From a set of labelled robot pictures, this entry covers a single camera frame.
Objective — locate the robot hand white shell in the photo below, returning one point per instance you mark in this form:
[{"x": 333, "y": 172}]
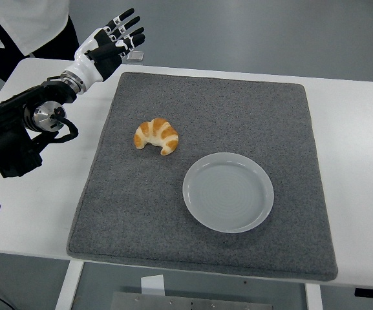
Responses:
[{"x": 86, "y": 69}]

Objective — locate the croissant bread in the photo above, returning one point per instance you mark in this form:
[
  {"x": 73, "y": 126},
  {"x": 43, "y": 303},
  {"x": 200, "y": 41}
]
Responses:
[{"x": 160, "y": 132}]

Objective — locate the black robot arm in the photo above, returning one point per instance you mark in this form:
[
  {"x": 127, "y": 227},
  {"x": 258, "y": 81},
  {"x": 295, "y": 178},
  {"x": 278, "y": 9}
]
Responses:
[{"x": 5, "y": 142}]

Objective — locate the grey round plate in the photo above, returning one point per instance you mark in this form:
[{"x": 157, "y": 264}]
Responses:
[{"x": 228, "y": 193}]

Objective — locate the grey metal plate with screws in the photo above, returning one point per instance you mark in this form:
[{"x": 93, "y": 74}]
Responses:
[{"x": 173, "y": 303}]

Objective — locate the square silver floor socket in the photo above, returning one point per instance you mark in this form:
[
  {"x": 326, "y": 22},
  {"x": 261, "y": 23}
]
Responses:
[{"x": 137, "y": 57}]

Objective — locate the person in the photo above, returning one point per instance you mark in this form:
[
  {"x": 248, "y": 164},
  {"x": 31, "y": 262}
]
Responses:
[{"x": 27, "y": 19}]

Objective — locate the grey felt mat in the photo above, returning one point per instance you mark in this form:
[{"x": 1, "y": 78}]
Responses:
[{"x": 205, "y": 113}]

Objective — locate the white table leg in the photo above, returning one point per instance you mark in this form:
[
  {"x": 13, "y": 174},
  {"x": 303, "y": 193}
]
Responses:
[
  {"x": 313, "y": 297},
  {"x": 70, "y": 284}
]

